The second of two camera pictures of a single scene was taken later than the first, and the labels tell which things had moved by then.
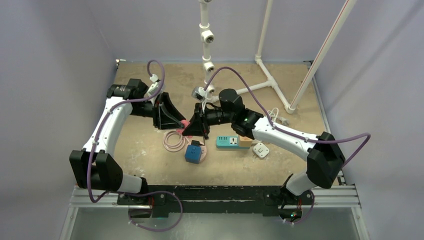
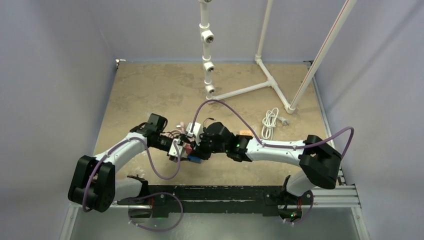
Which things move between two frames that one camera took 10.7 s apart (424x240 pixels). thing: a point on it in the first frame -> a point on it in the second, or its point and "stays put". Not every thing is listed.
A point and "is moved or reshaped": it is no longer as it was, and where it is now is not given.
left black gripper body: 156,117 -> 181,137
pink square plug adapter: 185,123 is moved or reshaped
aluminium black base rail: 272,200 stays put
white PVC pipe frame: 207,36 stays put
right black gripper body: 202,118 -> 205,142
